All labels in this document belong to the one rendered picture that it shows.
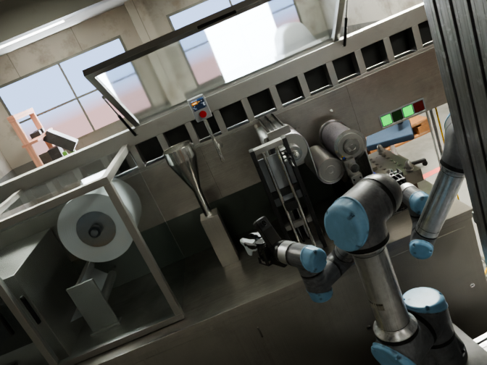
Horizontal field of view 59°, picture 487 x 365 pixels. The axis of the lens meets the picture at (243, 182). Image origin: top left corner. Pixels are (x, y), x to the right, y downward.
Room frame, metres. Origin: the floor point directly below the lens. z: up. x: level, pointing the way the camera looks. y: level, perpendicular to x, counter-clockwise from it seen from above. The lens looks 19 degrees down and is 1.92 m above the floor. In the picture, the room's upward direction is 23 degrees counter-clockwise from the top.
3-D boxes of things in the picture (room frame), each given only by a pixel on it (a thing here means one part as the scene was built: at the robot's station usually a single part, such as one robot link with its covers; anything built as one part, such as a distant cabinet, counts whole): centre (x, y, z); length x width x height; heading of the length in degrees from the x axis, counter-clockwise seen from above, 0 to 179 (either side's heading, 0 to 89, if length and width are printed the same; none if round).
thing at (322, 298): (1.16, -0.10, 1.12); 0.11 x 0.08 x 0.11; 122
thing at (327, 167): (1.93, -0.39, 1.17); 0.26 x 0.12 x 0.12; 179
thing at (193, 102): (1.85, 0.04, 1.66); 0.07 x 0.07 x 0.10; 5
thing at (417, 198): (1.38, -0.55, 1.11); 0.11 x 0.08 x 0.09; 179
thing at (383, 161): (1.96, -0.69, 1.00); 0.40 x 0.16 x 0.06; 179
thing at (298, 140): (1.94, -0.26, 1.33); 0.25 x 0.14 x 0.14; 179
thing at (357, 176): (1.77, -0.47, 1.05); 0.06 x 0.05 x 0.31; 179
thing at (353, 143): (1.79, -0.50, 1.25); 0.07 x 0.02 x 0.07; 89
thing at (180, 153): (1.93, 0.21, 1.50); 0.14 x 0.14 x 0.06
